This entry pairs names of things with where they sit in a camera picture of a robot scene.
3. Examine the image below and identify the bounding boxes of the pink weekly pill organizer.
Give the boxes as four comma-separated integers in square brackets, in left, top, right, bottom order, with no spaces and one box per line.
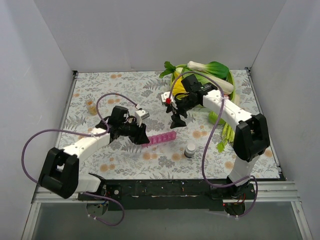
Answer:
[142,131,177,147]

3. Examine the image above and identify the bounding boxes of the white capped pill bottle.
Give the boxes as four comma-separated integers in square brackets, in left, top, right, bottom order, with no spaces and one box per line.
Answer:
[184,143,197,158]

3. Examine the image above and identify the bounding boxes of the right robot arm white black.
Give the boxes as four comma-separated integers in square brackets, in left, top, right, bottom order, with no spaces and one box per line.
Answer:
[161,71,270,199]

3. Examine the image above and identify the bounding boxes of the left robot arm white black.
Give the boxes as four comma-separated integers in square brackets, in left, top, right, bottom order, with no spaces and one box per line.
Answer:
[38,106,150,200]

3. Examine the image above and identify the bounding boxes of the yellow napa cabbage toy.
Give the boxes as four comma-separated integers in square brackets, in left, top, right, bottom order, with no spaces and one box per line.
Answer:
[172,77,187,97]

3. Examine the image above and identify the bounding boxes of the green round cabbage toy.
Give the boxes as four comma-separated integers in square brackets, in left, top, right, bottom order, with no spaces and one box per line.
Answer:
[208,111,226,125]

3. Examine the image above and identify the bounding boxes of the long napa cabbage toy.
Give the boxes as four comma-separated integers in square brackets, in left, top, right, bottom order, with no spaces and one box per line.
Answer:
[174,67,234,95]

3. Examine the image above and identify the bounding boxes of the small orange pill jar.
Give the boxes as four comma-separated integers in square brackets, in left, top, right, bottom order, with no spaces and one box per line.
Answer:
[85,99,97,116]

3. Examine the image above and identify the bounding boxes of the floral table mat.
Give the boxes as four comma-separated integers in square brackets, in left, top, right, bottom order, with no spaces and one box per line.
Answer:
[48,69,281,181]

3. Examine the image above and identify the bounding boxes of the green bok choy toy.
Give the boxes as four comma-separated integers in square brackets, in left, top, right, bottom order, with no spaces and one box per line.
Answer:
[187,61,230,79]

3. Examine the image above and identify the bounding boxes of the parsley leaf toy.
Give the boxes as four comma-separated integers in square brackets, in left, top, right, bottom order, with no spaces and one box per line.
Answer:
[159,61,176,79]

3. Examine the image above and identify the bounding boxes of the green plastic basket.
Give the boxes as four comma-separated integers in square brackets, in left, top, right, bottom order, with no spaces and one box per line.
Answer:
[170,64,235,100]

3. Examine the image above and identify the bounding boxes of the celery stalk toy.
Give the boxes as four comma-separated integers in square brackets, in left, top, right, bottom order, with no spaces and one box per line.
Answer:
[215,94,241,154]

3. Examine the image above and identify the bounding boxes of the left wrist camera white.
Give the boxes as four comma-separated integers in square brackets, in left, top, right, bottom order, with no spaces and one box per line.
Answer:
[134,108,150,126]

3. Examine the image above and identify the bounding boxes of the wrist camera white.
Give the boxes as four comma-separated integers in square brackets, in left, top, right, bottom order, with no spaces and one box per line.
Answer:
[134,108,150,126]
[161,91,177,109]

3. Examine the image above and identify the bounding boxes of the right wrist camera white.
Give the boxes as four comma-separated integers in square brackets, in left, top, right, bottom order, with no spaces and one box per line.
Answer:
[161,91,177,109]

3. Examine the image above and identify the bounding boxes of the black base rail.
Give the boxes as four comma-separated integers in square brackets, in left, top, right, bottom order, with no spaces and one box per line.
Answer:
[77,179,255,211]

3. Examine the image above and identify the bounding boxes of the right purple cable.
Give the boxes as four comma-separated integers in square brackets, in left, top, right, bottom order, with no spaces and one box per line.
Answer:
[168,71,259,219]

